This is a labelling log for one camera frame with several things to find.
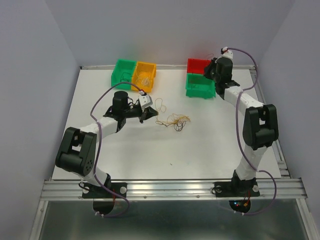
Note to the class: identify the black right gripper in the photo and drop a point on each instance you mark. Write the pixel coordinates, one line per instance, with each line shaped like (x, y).
(207, 72)

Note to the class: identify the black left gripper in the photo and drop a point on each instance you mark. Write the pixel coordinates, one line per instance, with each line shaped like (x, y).
(148, 112)

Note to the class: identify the red plastic bin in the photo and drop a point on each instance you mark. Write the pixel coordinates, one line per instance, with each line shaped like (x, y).
(197, 66)

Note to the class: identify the green plastic bin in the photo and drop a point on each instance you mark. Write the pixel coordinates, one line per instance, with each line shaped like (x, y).
(123, 71)
(197, 86)

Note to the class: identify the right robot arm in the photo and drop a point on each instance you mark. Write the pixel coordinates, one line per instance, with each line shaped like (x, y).
(260, 124)

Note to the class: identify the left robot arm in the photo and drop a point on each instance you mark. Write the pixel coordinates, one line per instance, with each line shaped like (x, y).
(77, 151)

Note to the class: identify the yellow plastic bin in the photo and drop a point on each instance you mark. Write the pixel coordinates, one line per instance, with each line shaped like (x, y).
(144, 75)

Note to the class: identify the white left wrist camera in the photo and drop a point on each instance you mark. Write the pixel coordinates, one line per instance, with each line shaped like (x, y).
(145, 100)

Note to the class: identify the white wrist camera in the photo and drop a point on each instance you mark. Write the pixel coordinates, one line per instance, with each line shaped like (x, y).
(226, 53)
(145, 100)

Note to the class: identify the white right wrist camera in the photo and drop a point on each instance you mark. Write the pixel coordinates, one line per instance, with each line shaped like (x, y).
(226, 53)

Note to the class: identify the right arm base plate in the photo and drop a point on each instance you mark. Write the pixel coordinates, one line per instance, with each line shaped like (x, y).
(225, 191)

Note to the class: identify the aluminium front rail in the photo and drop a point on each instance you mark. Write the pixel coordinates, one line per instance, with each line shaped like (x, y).
(164, 190)

